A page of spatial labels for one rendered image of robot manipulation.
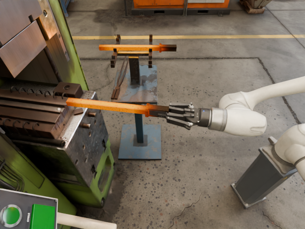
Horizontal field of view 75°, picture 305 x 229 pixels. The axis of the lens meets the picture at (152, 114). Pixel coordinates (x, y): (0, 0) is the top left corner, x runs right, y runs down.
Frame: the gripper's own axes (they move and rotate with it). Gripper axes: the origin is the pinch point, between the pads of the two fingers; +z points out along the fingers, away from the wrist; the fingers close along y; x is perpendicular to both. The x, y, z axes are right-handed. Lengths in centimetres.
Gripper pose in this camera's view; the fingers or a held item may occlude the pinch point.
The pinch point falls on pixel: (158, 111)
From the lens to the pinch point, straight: 81.1
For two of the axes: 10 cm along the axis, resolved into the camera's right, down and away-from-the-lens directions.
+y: 1.7, -7.5, 6.4
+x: 0.1, -6.5, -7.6
